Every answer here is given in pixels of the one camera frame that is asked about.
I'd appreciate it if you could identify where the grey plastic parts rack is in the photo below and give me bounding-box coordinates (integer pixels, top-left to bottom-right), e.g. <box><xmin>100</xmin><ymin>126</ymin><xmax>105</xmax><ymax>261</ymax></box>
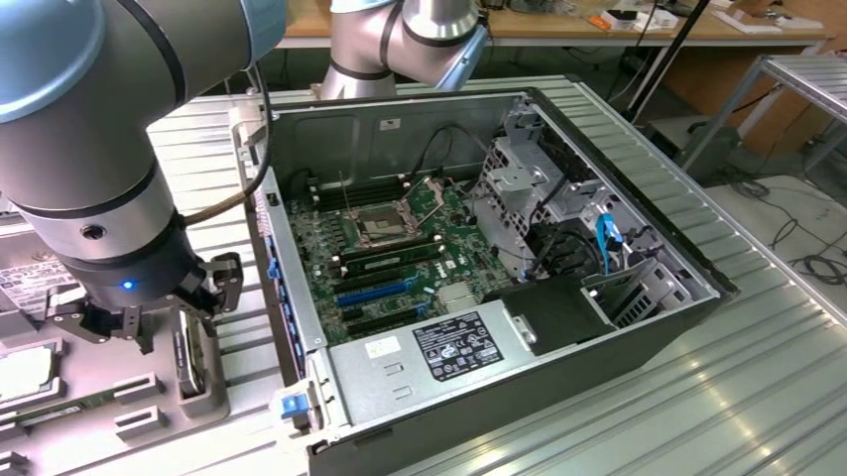
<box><xmin>0</xmin><ymin>277</ymin><xmax>233</xmax><ymax>476</ymax></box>

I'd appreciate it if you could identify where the black plastic shroud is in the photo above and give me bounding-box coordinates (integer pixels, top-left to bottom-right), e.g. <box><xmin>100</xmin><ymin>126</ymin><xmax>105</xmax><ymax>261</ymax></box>
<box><xmin>499</xmin><ymin>275</ymin><xmax>620</xmax><ymax>356</ymax></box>

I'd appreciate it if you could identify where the white flat item on desk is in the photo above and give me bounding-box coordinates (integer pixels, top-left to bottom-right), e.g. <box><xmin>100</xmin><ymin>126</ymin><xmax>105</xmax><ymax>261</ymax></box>
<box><xmin>711</xmin><ymin>0</ymin><xmax>785</xmax><ymax>35</ymax></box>

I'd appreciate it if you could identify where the brown wooden cabinet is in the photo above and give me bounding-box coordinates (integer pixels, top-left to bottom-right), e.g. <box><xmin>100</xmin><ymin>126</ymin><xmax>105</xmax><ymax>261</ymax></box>
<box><xmin>660</xmin><ymin>47</ymin><xmax>835</xmax><ymax>155</ymax></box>

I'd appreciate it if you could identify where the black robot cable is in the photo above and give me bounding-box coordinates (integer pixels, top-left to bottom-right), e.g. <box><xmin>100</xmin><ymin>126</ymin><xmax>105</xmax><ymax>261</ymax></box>
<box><xmin>181</xmin><ymin>61</ymin><xmax>273</xmax><ymax>230</ymax></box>

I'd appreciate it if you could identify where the wrist camera box with bracket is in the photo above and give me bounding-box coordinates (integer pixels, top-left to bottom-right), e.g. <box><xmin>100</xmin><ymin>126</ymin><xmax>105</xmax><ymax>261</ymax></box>
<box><xmin>197</xmin><ymin>251</ymin><xmax>244</xmax><ymax>319</ymax></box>

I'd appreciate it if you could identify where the silver slotted disk bay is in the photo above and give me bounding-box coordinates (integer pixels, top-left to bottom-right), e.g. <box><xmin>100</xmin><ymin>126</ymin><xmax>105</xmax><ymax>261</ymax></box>
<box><xmin>581</xmin><ymin>257</ymin><xmax>696</xmax><ymax>331</ymax></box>

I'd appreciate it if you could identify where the CPU socket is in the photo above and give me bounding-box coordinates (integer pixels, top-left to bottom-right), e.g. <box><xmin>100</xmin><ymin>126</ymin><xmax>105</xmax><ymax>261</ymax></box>
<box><xmin>349</xmin><ymin>200</ymin><xmax>424</xmax><ymax>249</ymax></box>

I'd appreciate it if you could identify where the long blue expansion slot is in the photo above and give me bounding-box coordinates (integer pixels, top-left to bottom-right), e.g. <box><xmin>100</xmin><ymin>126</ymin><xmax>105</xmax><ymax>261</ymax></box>
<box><xmin>335</xmin><ymin>281</ymin><xmax>413</xmax><ymax>308</ymax></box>

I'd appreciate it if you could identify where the green RAM stick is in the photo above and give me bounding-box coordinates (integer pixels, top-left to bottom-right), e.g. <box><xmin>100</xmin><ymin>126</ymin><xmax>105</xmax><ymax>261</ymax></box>
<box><xmin>0</xmin><ymin>389</ymin><xmax>120</xmax><ymax>427</ymax></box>

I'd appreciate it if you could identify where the black slanted pole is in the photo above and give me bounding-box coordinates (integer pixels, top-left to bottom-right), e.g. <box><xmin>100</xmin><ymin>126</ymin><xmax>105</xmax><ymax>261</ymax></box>
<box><xmin>624</xmin><ymin>0</ymin><xmax>715</xmax><ymax>125</ymax></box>

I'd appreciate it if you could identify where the metal slat frame table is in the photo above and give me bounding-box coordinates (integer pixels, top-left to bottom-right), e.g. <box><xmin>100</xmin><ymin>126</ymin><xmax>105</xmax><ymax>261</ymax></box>
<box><xmin>680</xmin><ymin>54</ymin><xmax>847</xmax><ymax>175</ymax></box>

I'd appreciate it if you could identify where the black Nvidia graphics card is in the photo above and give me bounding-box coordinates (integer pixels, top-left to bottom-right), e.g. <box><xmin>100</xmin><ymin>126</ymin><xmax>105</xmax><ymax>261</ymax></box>
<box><xmin>172</xmin><ymin>309</ymin><xmax>215</xmax><ymax>398</ymax></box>

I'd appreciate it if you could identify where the open black PC case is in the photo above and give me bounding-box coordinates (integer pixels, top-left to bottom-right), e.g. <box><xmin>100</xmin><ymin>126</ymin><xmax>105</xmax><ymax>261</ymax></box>
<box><xmin>228</xmin><ymin>86</ymin><xmax>740</xmax><ymax>476</ymax></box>

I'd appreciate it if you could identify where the wooden desk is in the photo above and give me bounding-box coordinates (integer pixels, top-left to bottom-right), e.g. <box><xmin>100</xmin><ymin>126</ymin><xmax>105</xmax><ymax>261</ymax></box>
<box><xmin>273</xmin><ymin>0</ymin><xmax>835</xmax><ymax>56</ymax></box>

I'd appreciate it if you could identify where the silver hard disk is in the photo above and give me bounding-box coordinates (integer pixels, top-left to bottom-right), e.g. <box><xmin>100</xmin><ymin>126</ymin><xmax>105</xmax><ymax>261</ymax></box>
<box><xmin>0</xmin><ymin>237</ymin><xmax>74</xmax><ymax>318</ymax></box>

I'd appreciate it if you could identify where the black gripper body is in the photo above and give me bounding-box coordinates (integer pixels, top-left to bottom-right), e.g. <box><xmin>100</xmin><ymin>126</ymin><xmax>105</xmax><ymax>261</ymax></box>
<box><xmin>64</xmin><ymin>212</ymin><xmax>208</xmax><ymax>328</ymax></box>

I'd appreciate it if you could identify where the small silver chipset heatsink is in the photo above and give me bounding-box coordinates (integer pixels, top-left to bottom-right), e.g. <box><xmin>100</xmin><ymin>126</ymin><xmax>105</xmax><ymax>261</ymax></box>
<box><xmin>435</xmin><ymin>285</ymin><xmax>477</xmax><ymax>311</ymax></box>

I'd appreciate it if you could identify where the black cable bundle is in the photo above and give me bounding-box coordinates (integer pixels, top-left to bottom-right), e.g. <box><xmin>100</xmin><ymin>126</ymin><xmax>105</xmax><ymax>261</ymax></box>
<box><xmin>733</xmin><ymin>178</ymin><xmax>847</xmax><ymax>287</ymax></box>

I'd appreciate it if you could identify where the blue case latch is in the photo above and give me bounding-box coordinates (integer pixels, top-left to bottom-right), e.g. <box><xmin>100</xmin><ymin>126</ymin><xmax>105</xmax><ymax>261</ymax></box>
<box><xmin>276</xmin><ymin>394</ymin><xmax>311</xmax><ymax>421</ymax></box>

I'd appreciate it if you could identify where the black looped wire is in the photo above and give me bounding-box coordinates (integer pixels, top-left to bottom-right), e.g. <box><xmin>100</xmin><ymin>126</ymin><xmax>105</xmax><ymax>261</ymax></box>
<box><xmin>420</xmin><ymin>125</ymin><xmax>488</xmax><ymax>179</ymax></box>

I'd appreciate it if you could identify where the silver perforated disk bay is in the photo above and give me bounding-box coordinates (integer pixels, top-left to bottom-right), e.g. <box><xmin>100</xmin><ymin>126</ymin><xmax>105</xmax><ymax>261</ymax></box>
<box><xmin>472</xmin><ymin>133</ymin><xmax>596</xmax><ymax>284</ymax></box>

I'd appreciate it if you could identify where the silver CPU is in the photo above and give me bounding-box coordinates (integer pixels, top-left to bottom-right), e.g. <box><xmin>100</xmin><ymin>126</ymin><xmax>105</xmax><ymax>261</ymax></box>
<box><xmin>0</xmin><ymin>346</ymin><xmax>58</xmax><ymax>403</ymax></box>

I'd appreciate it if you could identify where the blue flat wire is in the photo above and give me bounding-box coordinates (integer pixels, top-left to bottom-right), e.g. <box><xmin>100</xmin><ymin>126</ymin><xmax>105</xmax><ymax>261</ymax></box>
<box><xmin>593</xmin><ymin>212</ymin><xmax>627</xmax><ymax>277</ymax></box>

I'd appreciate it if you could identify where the green motherboard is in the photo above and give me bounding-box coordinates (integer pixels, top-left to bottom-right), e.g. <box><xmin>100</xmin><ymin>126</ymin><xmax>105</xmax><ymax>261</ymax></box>
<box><xmin>283</xmin><ymin>173</ymin><xmax>511</xmax><ymax>348</ymax></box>

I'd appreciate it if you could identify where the metal socket cover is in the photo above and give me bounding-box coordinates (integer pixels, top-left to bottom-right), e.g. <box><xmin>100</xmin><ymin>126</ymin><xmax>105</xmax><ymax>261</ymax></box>
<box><xmin>400</xmin><ymin>178</ymin><xmax>452</xmax><ymax>234</ymax></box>

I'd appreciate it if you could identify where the silver power supply with label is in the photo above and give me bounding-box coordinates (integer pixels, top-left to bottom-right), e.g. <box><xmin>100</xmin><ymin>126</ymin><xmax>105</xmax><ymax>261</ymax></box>
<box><xmin>327</xmin><ymin>297</ymin><xmax>539</xmax><ymax>427</ymax></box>

